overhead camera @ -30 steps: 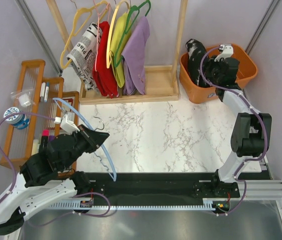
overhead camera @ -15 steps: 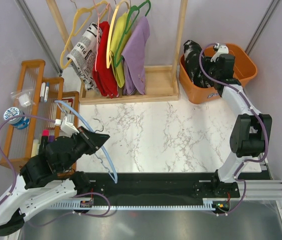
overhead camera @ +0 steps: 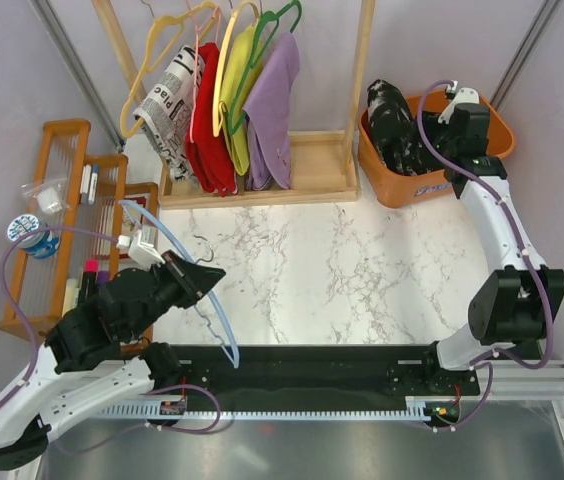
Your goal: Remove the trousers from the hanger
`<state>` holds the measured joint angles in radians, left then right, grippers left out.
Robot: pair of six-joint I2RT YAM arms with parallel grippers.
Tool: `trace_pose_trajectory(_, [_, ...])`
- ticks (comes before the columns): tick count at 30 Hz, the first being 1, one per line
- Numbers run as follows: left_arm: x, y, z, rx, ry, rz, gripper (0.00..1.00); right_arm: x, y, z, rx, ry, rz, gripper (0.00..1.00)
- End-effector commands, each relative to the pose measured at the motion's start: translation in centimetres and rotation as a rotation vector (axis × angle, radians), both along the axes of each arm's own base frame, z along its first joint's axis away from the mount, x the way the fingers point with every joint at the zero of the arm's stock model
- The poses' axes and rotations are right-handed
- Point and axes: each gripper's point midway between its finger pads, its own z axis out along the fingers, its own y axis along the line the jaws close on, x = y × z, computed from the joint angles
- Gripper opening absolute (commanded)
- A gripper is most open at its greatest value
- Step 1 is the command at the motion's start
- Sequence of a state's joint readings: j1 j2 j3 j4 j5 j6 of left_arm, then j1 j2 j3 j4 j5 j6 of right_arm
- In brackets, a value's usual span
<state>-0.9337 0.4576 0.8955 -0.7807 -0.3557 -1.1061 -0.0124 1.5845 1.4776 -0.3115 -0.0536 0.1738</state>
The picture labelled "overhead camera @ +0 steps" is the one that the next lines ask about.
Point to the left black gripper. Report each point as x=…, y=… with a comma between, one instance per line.
x=194, y=279

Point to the light blue hanger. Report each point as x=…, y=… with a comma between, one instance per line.
x=230, y=348

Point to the black white-stained trousers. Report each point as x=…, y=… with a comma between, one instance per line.
x=394, y=133

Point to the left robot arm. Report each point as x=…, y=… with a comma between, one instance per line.
x=49, y=398

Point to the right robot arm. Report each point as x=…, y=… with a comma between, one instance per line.
x=513, y=312

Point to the pink hanger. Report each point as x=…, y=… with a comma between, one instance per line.
x=202, y=60

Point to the purple marker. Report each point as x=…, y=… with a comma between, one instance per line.
x=102, y=277

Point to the pink highlighter marker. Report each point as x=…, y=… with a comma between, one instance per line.
x=89, y=278

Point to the red garment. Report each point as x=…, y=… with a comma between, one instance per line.
x=207, y=153

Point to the orange wooden shelf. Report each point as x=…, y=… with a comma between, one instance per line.
x=38, y=286

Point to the purple garment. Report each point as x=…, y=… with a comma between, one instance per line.
x=268, y=116

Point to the white marker pens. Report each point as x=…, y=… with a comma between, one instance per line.
x=88, y=187

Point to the blue white round tin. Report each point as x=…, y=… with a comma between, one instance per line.
x=37, y=244

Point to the newspaper print garment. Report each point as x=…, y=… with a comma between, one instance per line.
x=166, y=113

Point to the clear plastic bag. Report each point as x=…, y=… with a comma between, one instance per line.
x=46, y=196

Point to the wooden clothes rack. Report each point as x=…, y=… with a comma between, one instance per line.
x=323, y=169

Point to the orange plastic basket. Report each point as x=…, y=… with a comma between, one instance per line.
x=395, y=191

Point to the yellow-green garment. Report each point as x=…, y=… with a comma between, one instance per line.
x=237, y=63

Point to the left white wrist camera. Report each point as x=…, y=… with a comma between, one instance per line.
x=140, y=247

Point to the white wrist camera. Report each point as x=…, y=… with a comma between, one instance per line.
x=456, y=95
x=140, y=247

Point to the white cable duct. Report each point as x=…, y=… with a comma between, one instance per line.
x=161, y=409

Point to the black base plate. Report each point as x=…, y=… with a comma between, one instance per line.
x=322, y=378

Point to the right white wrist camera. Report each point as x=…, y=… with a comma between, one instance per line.
x=456, y=95

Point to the aluminium frame rail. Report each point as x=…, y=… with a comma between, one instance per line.
x=512, y=382

